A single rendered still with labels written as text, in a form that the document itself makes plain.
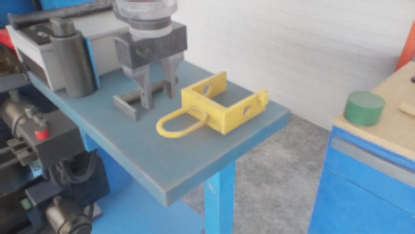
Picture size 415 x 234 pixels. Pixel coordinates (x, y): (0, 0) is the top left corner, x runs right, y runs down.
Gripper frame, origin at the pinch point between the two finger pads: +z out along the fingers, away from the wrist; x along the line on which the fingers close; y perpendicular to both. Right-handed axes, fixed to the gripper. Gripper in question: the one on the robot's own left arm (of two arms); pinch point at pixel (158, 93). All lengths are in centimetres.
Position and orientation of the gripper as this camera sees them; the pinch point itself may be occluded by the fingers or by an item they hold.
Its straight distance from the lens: 68.0
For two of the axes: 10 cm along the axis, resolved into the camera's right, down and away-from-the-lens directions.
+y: 6.9, 4.0, -6.0
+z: 0.1, 8.2, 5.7
